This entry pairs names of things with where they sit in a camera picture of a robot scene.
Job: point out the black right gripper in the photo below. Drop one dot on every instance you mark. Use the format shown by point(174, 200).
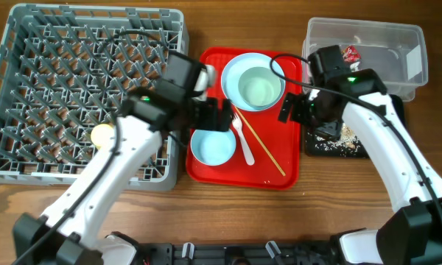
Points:
point(300, 101)

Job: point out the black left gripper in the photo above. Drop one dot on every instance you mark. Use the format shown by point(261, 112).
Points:
point(224, 115)

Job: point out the green bowl with food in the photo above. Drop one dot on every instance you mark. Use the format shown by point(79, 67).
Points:
point(260, 88)

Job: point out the small light blue bowl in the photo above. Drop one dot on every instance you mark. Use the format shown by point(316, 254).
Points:
point(213, 148)

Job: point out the rice food waste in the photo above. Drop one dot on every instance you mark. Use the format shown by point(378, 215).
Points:
point(347, 141)

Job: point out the red snack wrapper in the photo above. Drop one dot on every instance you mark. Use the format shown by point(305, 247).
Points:
point(351, 55)

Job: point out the yellow plastic cup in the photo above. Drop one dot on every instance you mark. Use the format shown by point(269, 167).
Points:
point(101, 135)

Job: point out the white tissue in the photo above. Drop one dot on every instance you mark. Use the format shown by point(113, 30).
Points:
point(355, 66)

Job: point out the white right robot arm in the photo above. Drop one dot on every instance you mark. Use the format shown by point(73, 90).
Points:
point(413, 235)

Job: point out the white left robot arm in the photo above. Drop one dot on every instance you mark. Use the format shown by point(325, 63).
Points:
point(67, 231)

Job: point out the grey plastic dishwasher rack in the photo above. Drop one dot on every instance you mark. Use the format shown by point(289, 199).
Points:
point(64, 70)

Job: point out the white plastic fork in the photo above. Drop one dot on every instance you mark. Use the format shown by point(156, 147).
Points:
point(237, 124)

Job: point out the wooden chopstick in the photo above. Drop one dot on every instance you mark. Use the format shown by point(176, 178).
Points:
point(266, 150)

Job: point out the large light blue plate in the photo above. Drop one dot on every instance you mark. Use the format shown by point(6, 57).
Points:
point(232, 72)

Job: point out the black plastic tray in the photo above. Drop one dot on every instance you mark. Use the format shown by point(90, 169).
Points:
point(311, 150)

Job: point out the clear plastic bin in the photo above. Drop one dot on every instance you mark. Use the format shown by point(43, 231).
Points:
point(396, 52)

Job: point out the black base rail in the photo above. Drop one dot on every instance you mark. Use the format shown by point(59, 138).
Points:
point(301, 253)

